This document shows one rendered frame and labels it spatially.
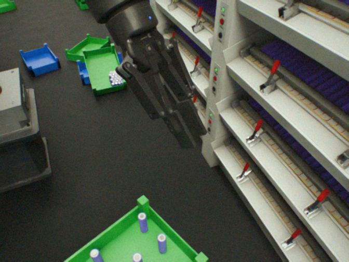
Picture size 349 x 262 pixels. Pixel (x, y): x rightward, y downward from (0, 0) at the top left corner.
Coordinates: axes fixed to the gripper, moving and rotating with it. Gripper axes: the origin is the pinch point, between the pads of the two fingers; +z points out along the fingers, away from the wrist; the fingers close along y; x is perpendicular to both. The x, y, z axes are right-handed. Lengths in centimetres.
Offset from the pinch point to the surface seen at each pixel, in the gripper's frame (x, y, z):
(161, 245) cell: -13.5, 10.0, 21.6
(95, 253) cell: -20.1, 19.5, 14.8
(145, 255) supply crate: -18.4, 12.0, 23.6
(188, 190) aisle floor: -45, -29, 41
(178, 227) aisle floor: -41, -13, 45
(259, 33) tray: -3, -50, -3
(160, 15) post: -62, -84, -28
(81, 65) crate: -132, -72, -28
